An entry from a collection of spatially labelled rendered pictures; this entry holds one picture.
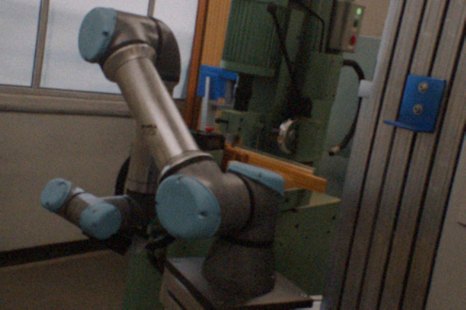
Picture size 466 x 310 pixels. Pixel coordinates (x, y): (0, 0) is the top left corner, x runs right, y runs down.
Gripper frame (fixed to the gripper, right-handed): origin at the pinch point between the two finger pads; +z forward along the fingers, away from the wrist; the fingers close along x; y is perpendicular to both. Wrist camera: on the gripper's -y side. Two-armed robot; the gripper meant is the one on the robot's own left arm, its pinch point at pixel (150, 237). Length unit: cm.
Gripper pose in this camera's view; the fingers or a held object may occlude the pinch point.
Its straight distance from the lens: 165.0
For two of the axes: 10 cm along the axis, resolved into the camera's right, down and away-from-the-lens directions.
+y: -4.9, 8.5, -2.1
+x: 7.2, 2.5, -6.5
